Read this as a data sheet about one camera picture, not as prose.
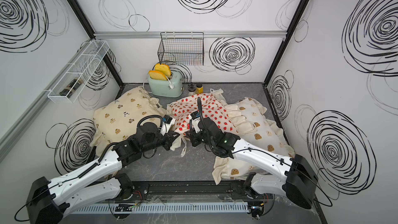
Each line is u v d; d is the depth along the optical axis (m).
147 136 0.55
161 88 1.02
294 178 0.39
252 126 0.84
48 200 0.39
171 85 0.99
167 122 0.64
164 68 1.02
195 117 0.66
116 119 0.87
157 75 0.97
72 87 0.67
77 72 0.72
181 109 0.93
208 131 0.55
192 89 1.04
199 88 1.08
